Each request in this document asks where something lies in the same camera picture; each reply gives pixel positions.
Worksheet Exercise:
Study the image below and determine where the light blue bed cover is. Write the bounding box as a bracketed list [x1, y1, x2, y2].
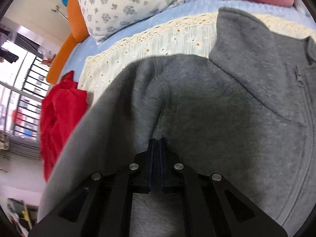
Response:
[61, 0, 315, 82]

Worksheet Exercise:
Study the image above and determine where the window with black railing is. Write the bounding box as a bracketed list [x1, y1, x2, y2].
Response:
[0, 39, 54, 158]

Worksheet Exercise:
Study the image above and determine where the grey fleece zip jacket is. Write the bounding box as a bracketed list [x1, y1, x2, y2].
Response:
[38, 8, 315, 236]

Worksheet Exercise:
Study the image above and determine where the red knit zip jacket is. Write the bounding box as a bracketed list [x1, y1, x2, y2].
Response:
[40, 71, 88, 181]

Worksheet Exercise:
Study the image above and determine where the blue floral white pillow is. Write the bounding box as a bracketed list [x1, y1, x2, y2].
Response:
[78, 0, 185, 43]

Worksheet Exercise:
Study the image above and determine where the daisy print white blanket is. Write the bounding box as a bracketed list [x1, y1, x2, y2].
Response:
[79, 8, 315, 105]

